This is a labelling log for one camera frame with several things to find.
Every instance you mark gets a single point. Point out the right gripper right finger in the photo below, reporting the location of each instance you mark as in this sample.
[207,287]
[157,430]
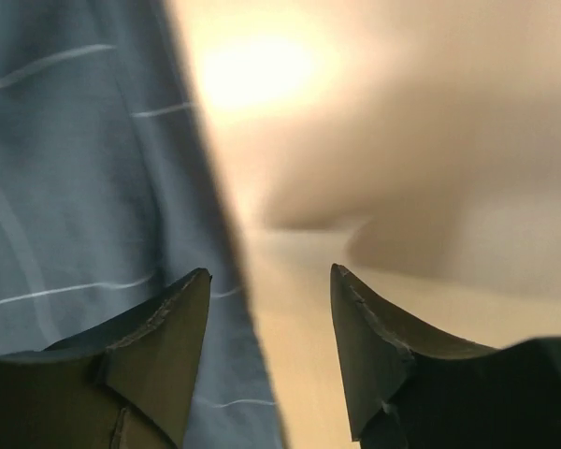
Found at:
[408,384]

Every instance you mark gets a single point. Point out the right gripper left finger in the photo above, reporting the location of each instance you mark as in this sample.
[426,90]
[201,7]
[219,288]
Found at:
[127,383]

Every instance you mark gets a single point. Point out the dark grey checked pillowcase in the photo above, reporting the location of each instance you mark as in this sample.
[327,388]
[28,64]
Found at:
[107,198]

